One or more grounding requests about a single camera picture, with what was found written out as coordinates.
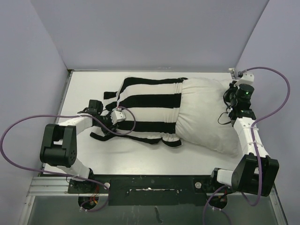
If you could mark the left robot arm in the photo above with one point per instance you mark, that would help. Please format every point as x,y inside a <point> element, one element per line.
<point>59,144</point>

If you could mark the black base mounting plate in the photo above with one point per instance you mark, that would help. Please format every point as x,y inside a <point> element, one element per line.
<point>149,190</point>

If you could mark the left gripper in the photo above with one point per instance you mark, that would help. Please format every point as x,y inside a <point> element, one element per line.
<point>111,127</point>

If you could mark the black white striped pillowcase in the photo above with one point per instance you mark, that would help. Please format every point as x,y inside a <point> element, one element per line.
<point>151,108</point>

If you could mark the aluminium frame rail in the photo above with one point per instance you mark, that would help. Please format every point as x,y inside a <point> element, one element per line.
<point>48,186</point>

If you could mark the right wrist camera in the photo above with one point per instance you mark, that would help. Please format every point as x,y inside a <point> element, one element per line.
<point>245,78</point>

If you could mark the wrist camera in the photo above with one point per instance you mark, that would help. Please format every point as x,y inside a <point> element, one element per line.
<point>117,115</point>
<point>245,78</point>

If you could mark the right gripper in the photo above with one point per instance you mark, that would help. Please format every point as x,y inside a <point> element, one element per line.
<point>231,87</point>

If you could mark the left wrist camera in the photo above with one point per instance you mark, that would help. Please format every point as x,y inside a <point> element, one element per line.
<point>117,115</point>

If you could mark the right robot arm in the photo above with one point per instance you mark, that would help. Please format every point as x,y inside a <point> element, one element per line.
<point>256,171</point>

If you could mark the white pillow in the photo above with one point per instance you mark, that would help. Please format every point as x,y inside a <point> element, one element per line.
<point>201,118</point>

